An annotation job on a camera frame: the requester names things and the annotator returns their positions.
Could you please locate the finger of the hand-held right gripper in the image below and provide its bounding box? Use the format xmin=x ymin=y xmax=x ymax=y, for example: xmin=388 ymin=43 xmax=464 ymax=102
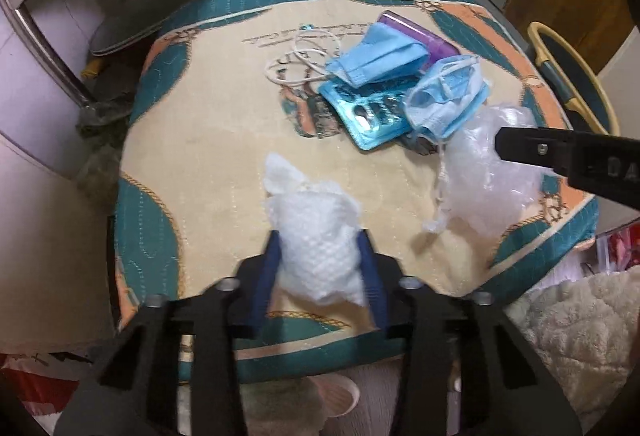
xmin=494 ymin=126 xmax=575 ymax=177

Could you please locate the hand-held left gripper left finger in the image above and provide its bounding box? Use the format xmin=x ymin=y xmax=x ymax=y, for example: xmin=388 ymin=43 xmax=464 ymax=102
xmin=52 ymin=228 xmax=286 ymax=436

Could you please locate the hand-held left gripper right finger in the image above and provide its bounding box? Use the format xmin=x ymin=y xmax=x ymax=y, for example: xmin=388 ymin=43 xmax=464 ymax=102
xmin=357 ymin=228 xmax=583 ymax=436

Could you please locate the clear plastic bag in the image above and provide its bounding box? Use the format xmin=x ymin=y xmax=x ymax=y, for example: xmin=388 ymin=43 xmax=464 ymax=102
xmin=422 ymin=106 xmax=546 ymax=237

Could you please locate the white paper towel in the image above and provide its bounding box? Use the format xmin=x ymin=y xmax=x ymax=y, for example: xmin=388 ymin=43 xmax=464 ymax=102
xmin=264 ymin=153 xmax=368 ymax=307

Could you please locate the blue bin with yellow rim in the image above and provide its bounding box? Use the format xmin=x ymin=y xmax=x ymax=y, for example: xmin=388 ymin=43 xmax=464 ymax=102
xmin=526 ymin=21 xmax=621 ymax=137

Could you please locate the blue face mask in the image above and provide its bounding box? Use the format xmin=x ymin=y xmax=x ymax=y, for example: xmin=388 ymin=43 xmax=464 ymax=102
xmin=404 ymin=56 xmax=492 ymax=142
xmin=326 ymin=23 xmax=431 ymax=87

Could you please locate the foil blister pack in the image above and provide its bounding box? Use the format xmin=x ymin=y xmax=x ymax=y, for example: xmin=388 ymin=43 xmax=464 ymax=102
xmin=318 ymin=75 xmax=416 ymax=151

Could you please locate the beige slipper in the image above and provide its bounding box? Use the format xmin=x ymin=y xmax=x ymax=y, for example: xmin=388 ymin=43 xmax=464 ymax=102
xmin=305 ymin=373 xmax=361 ymax=419

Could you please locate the patterned teal and cream mat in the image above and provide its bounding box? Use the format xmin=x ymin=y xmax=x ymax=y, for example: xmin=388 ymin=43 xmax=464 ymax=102
xmin=114 ymin=0 xmax=600 ymax=384

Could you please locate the purple tube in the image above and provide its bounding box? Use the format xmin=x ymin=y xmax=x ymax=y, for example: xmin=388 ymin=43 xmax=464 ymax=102
xmin=376 ymin=11 xmax=461 ymax=64

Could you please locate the white fluffy blanket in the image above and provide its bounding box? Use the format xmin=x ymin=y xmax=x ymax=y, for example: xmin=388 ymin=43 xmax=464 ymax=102
xmin=505 ymin=266 xmax=640 ymax=432

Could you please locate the red printed bag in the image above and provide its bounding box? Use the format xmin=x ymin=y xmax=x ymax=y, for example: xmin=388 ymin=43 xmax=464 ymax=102
xmin=0 ymin=353 xmax=91 ymax=417

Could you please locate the grey pan lid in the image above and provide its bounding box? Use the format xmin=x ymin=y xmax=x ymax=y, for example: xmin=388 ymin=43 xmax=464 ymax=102
xmin=90 ymin=0 xmax=173 ymax=57

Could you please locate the stainless steel shelf rack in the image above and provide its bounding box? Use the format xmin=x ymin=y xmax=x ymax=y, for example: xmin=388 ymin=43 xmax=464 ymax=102
xmin=0 ymin=0 xmax=251 ymax=109

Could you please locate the white cable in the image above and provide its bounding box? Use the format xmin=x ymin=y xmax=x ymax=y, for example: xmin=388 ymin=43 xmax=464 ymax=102
xmin=265 ymin=28 xmax=343 ymax=87

